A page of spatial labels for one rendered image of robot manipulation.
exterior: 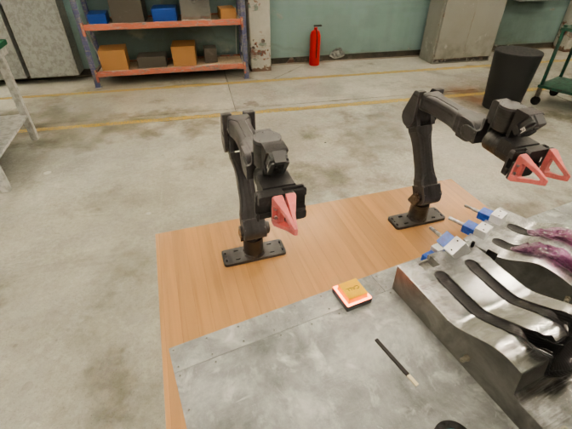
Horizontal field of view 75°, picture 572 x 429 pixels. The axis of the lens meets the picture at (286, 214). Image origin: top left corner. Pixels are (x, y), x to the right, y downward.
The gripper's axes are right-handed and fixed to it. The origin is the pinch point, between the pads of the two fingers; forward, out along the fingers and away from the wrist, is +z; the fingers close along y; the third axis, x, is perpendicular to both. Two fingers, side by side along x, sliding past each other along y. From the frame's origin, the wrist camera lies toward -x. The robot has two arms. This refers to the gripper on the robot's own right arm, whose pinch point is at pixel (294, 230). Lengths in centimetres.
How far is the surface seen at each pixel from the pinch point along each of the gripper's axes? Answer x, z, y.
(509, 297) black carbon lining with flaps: 31, 7, 56
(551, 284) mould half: 34, 5, 73
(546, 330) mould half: 26, 20, 51
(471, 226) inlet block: 33, -21, 68
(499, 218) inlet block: 32, -21, 78
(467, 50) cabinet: 113, -448, 442
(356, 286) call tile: 36.1, -11.7, 23.0
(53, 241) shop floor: 124, -172, -106
